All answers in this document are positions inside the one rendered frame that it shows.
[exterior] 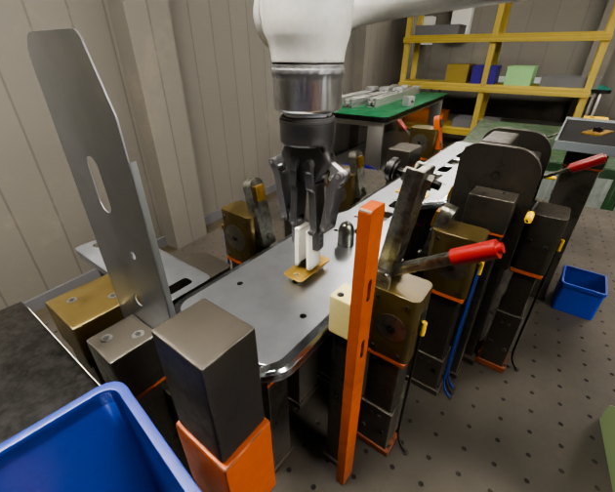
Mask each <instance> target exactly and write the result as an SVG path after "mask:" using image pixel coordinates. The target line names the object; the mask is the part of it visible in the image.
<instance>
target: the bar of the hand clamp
mask: <svg viewBox="0 0 615 492"><path fill-rule="evenodd" d="M401 167H402V162H401V159H400V158H398V157H395V156H394V157H393V158H391V159H390V160H389V161H388V163H387V165H386V167H385V171H384V176H385V180H387V181H390V182H392V181H393V180H395V179H396V178H397V177H398V176H399V177H401V178H400V179H401V180H402V185H401V188H400V191H399V193H398V197H397V200H396V203H395V207H394V210H393V213H392V216H391V220H390V223H389V228H388V232H387V235H386V238H385V241H384V245H383V248H382V251H381V254H380V258H379V260H378V268H381V269H384V270H385V271H387V272H388V273H389V275H390V277H391V275H392V272H393V269H394V266H395V264H396V263H400V262H402V259H403V256H404V254H405V251H406V248H407V245H408V242H409V240H410V237H411V234H412V231H413V229H414V226H415V223H416V221H417V218H418V216H419V213H420V210H421V207H422V205H423V202H424V199H425V196H426V193H427V191H431V189H432V188H433V189H436V190H440V188H441V186H442V182H440V181H437V180H436V176H434V175H433V172H434V169H435V166H434V165H431V164H429V163H424V162H421V161H418V162H416V165H415V168H412V167H408V166H406V167H405V169H403V168H401Z"/></svg>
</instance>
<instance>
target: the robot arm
mask: <svg viewBox="0 0 615 492"><path fill-rule="evenodd" d="M516 1H523V0H254V8H253V16H254V23H255V27H256V29H257V32H258V34H259V36H260V38H261V39H262V41H263V42H264V43H265V45H266V46H267V47H268V48H269V50H270V56H271V63H272V68H271V73H272V88H273V106H274V109H275V110H277V111H280V112H284V113H283V114H281V116H280V117H279V122H280V140H281V142H282V143H283V144H284V146H283V148H282V151H281V154H280V155H278V156H275V157H272V158H270V159H269V161H268V163H269V165H270V168H271V170H272V172H273V174H274V179H275V185H276V191H277V197H278V202H279V208H280V214H281V218H282V220H284V221H286V220H287V221H288V222H290V225H291V226H292V241H293V243H295V265H296V266H298V265H300V264H301V261H302V260H304V259H305V258H307V270H311V269H313V268H314V267H316V266H317V265H318V264H320V249H322V248H323V245H324V243H323V242H324V233H326V232H327V231H329V230H330V229H332V228H333V227H335V225H336V221H337V217H338V213H339V208H340V204H341V199H342V194H343V190H344V185H345V183H346V181H347V180H348V178H349V176H350V170H349V169H343V168H341V167H340V166H339V165H338V164H337V163H336V157H335V155H334V152H333V145H334V142H335V133H336V117H335V115H334V114H332V112H336V111H339V110H340V109H341V108H342V99H343V79H344V73H345V69H344V65H343V63H344V62H345V53H346V49H347V44H348V41H349V37H350V32H351V31H352V30H353V29H355V28H358V27H360V26H364V25H368V24H372V23H377V22H382V21H392V20H397V19H403V18H410V17H416V16H422V15H429V14H436V13H443V12H450V11H456V10H463V9H469V8H476V7H483V6H490V5H496V4H503V3H510V2H516ZM329 171H330V176H329V178H328V180H329V181H330V183H329V184H328V188H327V193H326V198H325V197H324V187H325V186H326V175H327V174H328V172H329ZM307 192H308V208H309V223H308V222H305V221H306V220H307V219H308V218H306V204H307ZM287 209H288V210H287ZM303 222H304V223H303ZM309 227H310V229H309Z"/></svg>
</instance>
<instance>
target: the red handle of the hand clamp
mask: <svg viewBox="0 0 615 492"><path fill-rule="evenodd" d="M505 252H506V249H505V246H504V244H503V242H501V243H499V241H498V240H497V239H492V240H488V241H483V242H479V243H474V244H471V245H466V246H462V247H457V248H453V249H450V250H449V252H445V253H440V254H436V255H431V256H427V257H422V258H418V259H414V260H409V261H404V262H400V263H396V264H395V266H394V269H393V272H392V275H391V276H397V275H399V274H405V273H410V272H416V271H421V270H426V269H432V268H437V267H447V266H452V265H453V266H454V267H459V266H464V265H470V264H475V263H481V262H486V261H492V260H497V259H502V254H503V253H505Z"/></svg>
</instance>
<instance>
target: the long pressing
mask: <svg viewBox="0 0 615 492"><path fill-rule="evenodd" d="M471 144H472V143H465V142H454V143H451V144H450V145H448V146H446V147H445V148H443V149H442V150H441V151H439V152H437V153H436V154H434V155H433V156H431V157H429V158H428V159H426V160H425V161H423V162H424V163H429V164H431V165H434V166H435V169H434V172H433V174H434V175H439V176H441V177H440V178H439V179H438V180H437V181H440V182H442V186H441V188H440V190H436V189H433V188H432V189H431V190H430V191H427V193H429V194H430V196H428V197H427V198H426V199H424V202H423V205H422V207H421V210H422V209H435V208H440V207H443V205H444V204H445V203H446V202H448V200H447V199H446V197H447V195H448V192H449V190H450V188H451V186H452V185H453V184H454V182H455V177H456V173H457V168H458V164H459V163H458V164H456V165H454V164H448V163H449V162H450V161H451V160H460V157H457V156H458V155H460V154H462V152H463V151H464V149H465V146H467V145H471ZM442 167H449V168H452V169H450V170H449V171H448V172H439V171H438V170H439V169H441V168H442ZM400 178H401V177H397V178H396V179H395V180H393V181H392V182H389V183H388V184H385V185H384V186H382V187H381V188H379V189H377V190H376V191H374V192H373V193H371V194H369V195H368V196H366V197H365V198H363V199H361V200H360V201H358V202H357V203H355V204H353V205H352V206H350V207H349V208H347V209H346V210H344V211H342V212H339V213H338V217H337V221H336V225H335V227H333V228H332V229H330V230H329V231H327V232H326V233H324V242H323V243H324V245H323V248H322V249H320V255H321V256H324V257H326V258H329V262H328V263H327V264H326V265H324V266H323V267H321V268H320V269H319V270H317V271H316V272H315V273H314V274H312V275H311V276H310V277H308V278H307V279H306V280H305V281H303V282H299V283H297V284H295V283H293V281H294V279H292V278H289V277H287V276H285V275H284V272H285V271H286V270H287V269H289V268H290V267H292V266H294V265H295V243H293V241H292V233H291V234H290V235H288V236H286V237H285V238H283V239H281V240H280V241H278V242H276V243H274V244H273V245H271V246H269V247H268V248H266V249H264V251H262V252H260V253H259V254H257V255H255V256H254V257H252V258H250V259H248V260H247V261H245V262H243V263H242V264H240V265H238V266H236V267H234V268H233V269H231V270H229V271H227V272H226V273H224V274H222V275H221V276H219V277H217V278H216V279H214V280H212V281H211V282H209V283H207V284H206V285H204V286H202V287H200V288H199V289H197V290H195V291H194V292H192V293H190V294H189V295H187V296H185V297H184V298H182V299H180V300H179V301H178V302H177V303H176V304H175V305H174V308H175V312H176V314H178V313H179V312H181V311H183V310H184V309H186V308H188V307H190V306H191V305H193V304H194V303H196V302H198V301H199V300H201V299H203V298H205V299H207V300H209V301H210V302H212V303H214V304H216V305H217V306H219V307H221V308H223V309H225V310H226V311H228V312H230V313H231V314H233V315H235V316H236V317H238V318H240V319H241V320H243V321H245V322H246V323H248V324H250V325H251V326H253V327H254V328H255V332H256V342H257V351H258V360H259V369H260V379H261V383H274V382H279V381H282V380H284V379H286V378H288V377H289V376H291V375H292V374H293V373H294V372H295V371H296V370H297V369H298V368H299V367H300V366H301V365H302V364H303V363H304V362H305V361H306V360H307V359H308V358H309V357H310V355H311V354H312V353H313V352H314V351H315V350H316V349H317V348H318V347H319V346H320V345H321V344H322V343H323V342H324V341H325V340H326V339H327V338H328V337H329V336H330V334H329V306H330V296H331V294H333V293H334V292H335V291H336V290H337V289H338V288H339V287H340V286H341V285H342V284H344V283H346V284H348V285H350V286H352V275H353V263H354V250H355V238H356V233H355V234H354V243H353V244H354V245H353V246H352V247H350V248H342V247H340V246H338V232H337V231H335V229H336V230H339V226H340V224H341V223H342V222H345V221H349V222H351V223H352V224H353V226H354V231H356V227H357V218H355V217H354V216H357V215H358V210H359V208H360V207H361V206H363V205H364V204H366V203H367V202H369V201H370V200H376V201H380V202H383V203H385V204H386V206H385V213H388V214H392V213H393V210H394V208H391V207H390V205H391V204H393V203H394V202H395V201H396V200H397V197H398V192H395V191H396V190H397V189H398V188H400V187H401V185H402V180H401V179H400ZM390 220H391V217H389V218H388V219H387V220H386V221H384V222H383V229H382V237H381V245H380V253H379V258H380V254H381V251H382V248H383V245H384V241H385V238H386V235H387V232H388V228H389V225H390ZM238 282H242V283H243V284H242V285H237V283H238ZM301 314H305V315H306V316H307V317H306V318H300V315H301Z"/></svg>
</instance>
